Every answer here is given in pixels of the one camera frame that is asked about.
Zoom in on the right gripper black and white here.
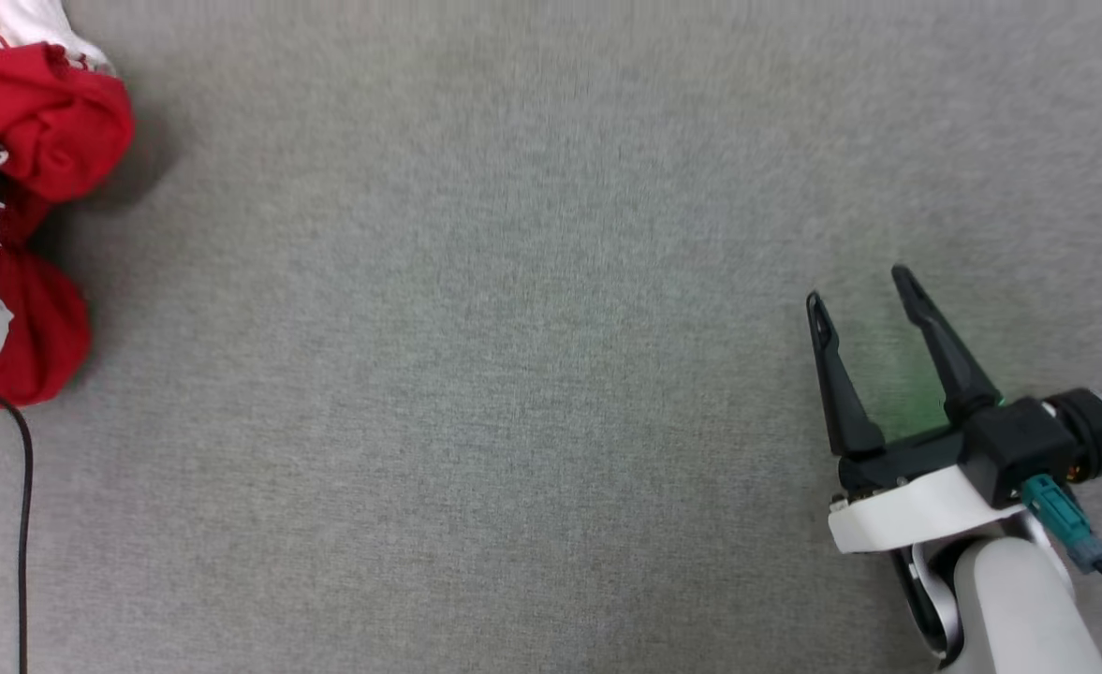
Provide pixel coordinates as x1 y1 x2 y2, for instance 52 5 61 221
805 265 1039 554

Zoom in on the red garment with white striped trim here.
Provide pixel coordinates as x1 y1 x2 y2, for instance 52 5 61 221
0 0 136 411

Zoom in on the grey fabric sofa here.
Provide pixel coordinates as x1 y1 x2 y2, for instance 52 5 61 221
0 0 1102 674

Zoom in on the camera cable with teal connector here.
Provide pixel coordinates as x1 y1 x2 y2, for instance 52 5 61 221
1019 473 1102 605

